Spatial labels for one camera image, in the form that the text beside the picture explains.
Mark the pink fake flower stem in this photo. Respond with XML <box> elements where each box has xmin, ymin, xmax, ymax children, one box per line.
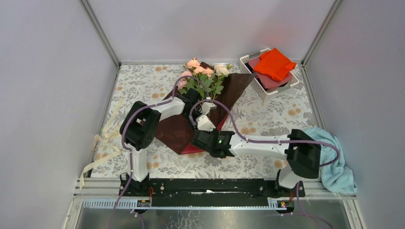
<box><xmin>177</xmin><ymin>58</ymin><xmax>223</xmax><ymax>99</ymax></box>

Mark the dark red wrapping paper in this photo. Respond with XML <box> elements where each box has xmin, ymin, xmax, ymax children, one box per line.
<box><xmin>155</xmin><ymin>62</ymin><xmax>256</xmax><ymax>155</ymax></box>

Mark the white fake rose stem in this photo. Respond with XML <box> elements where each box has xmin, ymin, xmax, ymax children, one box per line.
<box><xmin>212</xmin><ymin>64</ymin><xmax>232</xmax><ymax>97</ymax></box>

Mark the white plastic basket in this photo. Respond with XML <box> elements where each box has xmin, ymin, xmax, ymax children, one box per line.
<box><xmin>239</xmin><ymin>48</ymin><xmax>299</xmax><ymax>101</ymax></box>

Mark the cream ribbon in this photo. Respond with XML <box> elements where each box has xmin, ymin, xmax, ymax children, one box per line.
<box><xmin>79</xmin><ymin>97</ymin><xmax>124</xmax><ymax>190</ymax></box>

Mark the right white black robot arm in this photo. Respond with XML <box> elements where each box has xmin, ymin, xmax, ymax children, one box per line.
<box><xmin>191</xmin><ymin>129</ymin><xmax>321</xmax><ymax>197</ymax></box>

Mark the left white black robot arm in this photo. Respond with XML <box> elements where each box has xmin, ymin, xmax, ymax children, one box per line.
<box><xmin>119</xmin><ymin>89</ymin><xmax>202</xmax><ymax>196</ymax></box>

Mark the floral tablecloth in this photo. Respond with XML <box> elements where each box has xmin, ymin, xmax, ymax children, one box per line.
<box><xmin>105</xmin><ymin>64</ymin><xmax>317</xmax><ymax>178</ymax></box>

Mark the pink cloth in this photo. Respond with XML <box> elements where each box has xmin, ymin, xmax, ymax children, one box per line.
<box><xmin>247</xmin><ymin>57</ymin><xmax>293</xmax><ymax>90</ymax></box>

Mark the orange cloth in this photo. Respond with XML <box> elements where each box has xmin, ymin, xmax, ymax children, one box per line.
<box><xmin>253</xmin><ymin>48</ymin><xmax>296</xmax><ymax>82</ymax></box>

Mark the light blue towel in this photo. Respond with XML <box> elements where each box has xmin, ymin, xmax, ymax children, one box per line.
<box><xmin>304</xmin><ymin>127</ymin><xmax>357</xmax><ymax>195</ymax></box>

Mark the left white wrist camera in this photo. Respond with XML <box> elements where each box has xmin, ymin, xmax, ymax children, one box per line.
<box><xmin>201</xmin><ymin>101</ymin><xmax>217</xmax><ymax>116</ymax></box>

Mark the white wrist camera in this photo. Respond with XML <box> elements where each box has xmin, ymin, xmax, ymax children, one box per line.
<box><xmin>196</xmin><ymin>114</ymin><xmax>215</xmax><ymax>132</ymax></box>
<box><xmin>201</xmin><ymin>101</ymin><xmax>217</xmax><ymax>116</ymax></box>

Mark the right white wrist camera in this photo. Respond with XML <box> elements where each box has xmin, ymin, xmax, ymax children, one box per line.
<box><xmin>196</xmin><ymin>114</ymin><xmax>215</xmax><ymax>132</ymax></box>

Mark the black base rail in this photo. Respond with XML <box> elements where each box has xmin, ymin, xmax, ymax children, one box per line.
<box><xmin>119</xmin><ymin>174</ymin><xmax>306</xmax><ymax>208</ymax></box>

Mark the aluminium frame rail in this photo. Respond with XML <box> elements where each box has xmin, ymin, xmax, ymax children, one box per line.
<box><xmin>74</xmin><ymin>177</ymin><xmax>356</xmax><ymax>209</ymax></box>

